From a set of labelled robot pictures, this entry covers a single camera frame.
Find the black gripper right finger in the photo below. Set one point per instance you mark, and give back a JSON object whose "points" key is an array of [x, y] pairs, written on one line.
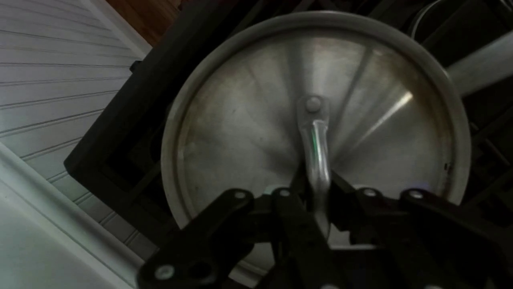
{"points": [[428, 242]]}

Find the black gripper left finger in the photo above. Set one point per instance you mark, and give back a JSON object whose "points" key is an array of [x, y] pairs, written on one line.
{"points": [[217, 240]]}

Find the stainless steel saucepan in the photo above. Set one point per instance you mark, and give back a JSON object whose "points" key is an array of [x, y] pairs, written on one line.
{"points": [[481, 62]]}

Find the black stainless gas stove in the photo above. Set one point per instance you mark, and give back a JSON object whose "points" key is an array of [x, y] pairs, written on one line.
{"points": [[119, 158]]}

